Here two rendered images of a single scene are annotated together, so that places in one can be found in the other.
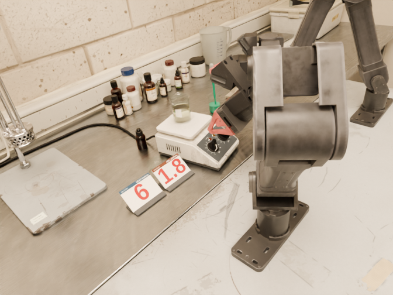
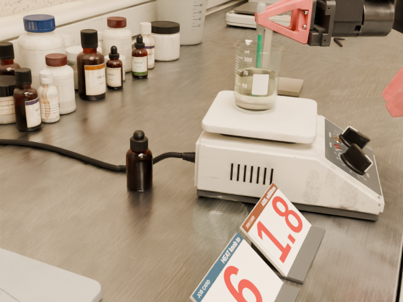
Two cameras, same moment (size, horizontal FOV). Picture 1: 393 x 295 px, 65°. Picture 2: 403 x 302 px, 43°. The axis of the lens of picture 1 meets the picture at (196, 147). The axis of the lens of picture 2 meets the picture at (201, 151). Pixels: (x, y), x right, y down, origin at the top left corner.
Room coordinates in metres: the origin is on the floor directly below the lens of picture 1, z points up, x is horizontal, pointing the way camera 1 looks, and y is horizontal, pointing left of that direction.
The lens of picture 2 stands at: (0.28, 0.30, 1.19)
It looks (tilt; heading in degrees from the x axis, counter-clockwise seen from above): 25 degrees down; 337
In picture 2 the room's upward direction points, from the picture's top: 2 degrees clockwise
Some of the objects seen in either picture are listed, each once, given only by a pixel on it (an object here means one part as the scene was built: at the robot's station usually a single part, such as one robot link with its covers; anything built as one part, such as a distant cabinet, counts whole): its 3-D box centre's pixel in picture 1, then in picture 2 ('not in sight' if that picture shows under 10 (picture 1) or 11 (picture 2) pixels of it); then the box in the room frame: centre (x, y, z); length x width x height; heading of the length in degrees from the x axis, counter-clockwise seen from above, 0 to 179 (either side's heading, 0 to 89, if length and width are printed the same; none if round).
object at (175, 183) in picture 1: (173, 171); (285, 229); (0.62, 0.07, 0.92); 0.09 x 0.06 x 0.04; 133
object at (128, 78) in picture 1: (130, 85); (42, 57); (1.12, 0.22, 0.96); 0.07 x 0.07 x 0.13
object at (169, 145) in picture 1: (193, 138); (281, 151); (0.74, 0.00, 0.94); 0.22 x 0.13 x 0.08; 55
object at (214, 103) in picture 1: (214, 103); not in sight; (0.96, -0.08, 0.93); 0.04 x 0.04 x 0.06
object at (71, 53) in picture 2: (151, 86); (83, 68); (1.16, 0.15, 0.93); 0.06 x 0.06 x 0.07
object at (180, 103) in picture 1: (181, 107); (255, 75); (0.77, 0.03, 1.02); 0.06 x 0.05 x 0.08; 10
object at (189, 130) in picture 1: (184, 123); (262, 114); (0.75, 0.03, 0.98); 0.12 x 0.12 x 0.01; 55
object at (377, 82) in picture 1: (376, 80); not in sight; (0.84, -0.56, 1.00); 0.09 x 0.06 x 0.06; 166
